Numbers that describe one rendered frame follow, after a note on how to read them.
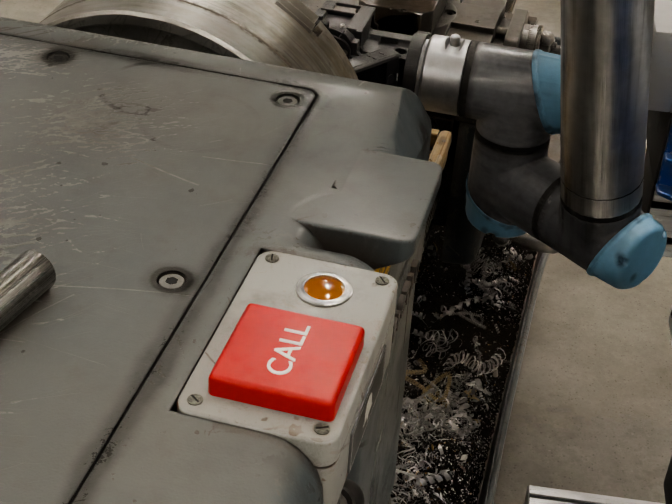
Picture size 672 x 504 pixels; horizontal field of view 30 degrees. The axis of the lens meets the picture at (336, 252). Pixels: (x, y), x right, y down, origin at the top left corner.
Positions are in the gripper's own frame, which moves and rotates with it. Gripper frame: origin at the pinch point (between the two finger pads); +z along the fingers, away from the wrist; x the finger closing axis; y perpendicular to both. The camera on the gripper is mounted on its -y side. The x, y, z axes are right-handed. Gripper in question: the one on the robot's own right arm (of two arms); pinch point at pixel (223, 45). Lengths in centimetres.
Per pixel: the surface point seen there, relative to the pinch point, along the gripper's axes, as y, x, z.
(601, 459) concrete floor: 70, -108, -51
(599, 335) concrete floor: 108, -108, -47
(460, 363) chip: 24, -54, -26
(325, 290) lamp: -59, 18, -26
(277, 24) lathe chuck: -20.5, 13.3, -11.6
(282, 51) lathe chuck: -23.2, 12.4, -12.9
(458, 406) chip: 13, -52, -28
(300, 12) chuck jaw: -15.2, 12.1, -12.0
